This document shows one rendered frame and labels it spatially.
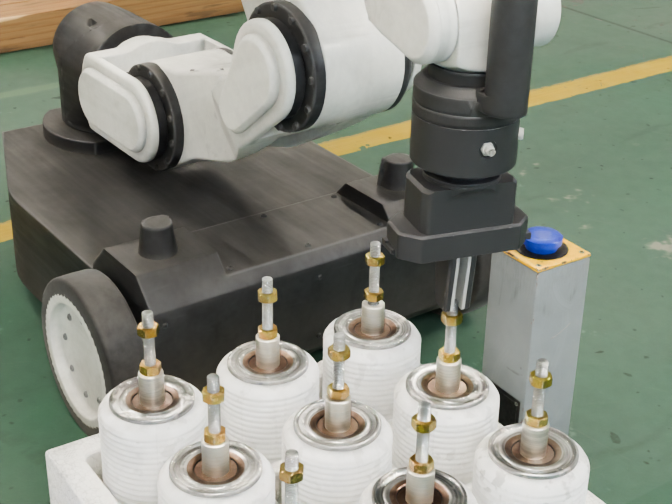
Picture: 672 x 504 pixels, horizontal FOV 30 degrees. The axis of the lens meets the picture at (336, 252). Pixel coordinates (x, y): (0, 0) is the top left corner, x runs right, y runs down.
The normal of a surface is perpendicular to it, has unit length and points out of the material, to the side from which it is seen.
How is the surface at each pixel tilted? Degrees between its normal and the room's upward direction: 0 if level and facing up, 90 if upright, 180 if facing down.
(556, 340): 90
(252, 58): 90
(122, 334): 49
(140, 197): 0
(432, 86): 45
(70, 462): 0
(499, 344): 90
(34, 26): 90
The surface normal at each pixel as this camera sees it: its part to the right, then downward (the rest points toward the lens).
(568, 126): 0.02, -0.89
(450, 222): 0.33, 0.44
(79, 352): -0.82, 0.25
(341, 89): 0.57, 0.49
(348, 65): 0.57, 0.18
